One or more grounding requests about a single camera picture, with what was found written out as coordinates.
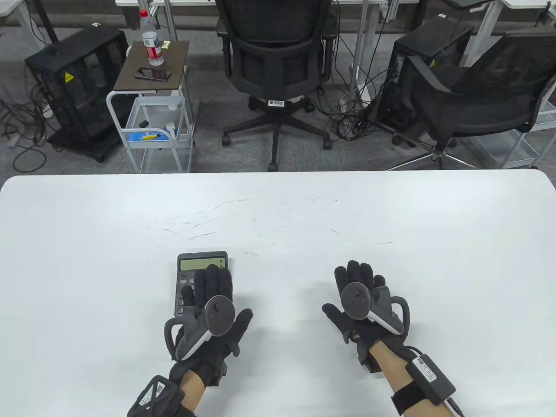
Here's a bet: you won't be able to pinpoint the tangle of black cables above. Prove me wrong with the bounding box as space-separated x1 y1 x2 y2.
313 26 417 142

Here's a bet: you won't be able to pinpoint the white power strip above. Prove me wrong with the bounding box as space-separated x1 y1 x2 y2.
339 85 372 126

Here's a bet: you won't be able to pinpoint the person's left forearm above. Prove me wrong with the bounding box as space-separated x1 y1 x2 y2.
179 370 207 411

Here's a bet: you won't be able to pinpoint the black chair with chrome base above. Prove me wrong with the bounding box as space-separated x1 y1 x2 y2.
384 31 556 171

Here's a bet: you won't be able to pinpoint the person's right hand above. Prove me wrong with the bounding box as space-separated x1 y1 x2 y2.
322 260 413 374

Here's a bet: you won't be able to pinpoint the red label plastic water bottle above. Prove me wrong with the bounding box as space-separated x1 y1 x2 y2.
139 10 165 67

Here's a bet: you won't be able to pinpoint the grey left hand controller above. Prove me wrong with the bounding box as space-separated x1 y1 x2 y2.
164 295 236 362

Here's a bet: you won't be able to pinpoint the person's right forearm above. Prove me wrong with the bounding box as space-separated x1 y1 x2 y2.
369 341 411 396

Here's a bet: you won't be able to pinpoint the loose black floor cables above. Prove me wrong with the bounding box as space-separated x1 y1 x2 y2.
0 78 57 172

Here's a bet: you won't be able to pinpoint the white cart with brown top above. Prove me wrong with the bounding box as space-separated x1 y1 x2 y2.
106 40 195 174

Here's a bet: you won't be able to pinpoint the white desk frame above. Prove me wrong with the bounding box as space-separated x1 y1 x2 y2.
115 0 391 94

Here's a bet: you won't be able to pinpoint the black cabinet with yellow sticker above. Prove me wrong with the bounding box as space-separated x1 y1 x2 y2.
25 27 131 163

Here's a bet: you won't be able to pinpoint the person's left hand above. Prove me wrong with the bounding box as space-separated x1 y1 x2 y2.
167 264 254 388

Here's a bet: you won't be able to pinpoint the black computer tower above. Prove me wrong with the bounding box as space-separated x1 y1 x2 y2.
376 20 475 146

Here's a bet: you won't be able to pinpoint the black smartphone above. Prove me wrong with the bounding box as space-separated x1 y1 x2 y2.
134 67 172 82

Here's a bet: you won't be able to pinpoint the black calculator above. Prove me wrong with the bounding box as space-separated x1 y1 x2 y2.
174 251 235 318

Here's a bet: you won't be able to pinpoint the black mesh office chair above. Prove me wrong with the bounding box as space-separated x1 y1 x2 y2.
215 0 337 172

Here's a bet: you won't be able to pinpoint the grey right hand controller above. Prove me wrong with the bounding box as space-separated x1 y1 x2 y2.
340 281 411 337

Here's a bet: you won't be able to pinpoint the grey hand controller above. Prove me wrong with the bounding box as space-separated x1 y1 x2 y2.
164 295 236 362
340 281 411 337

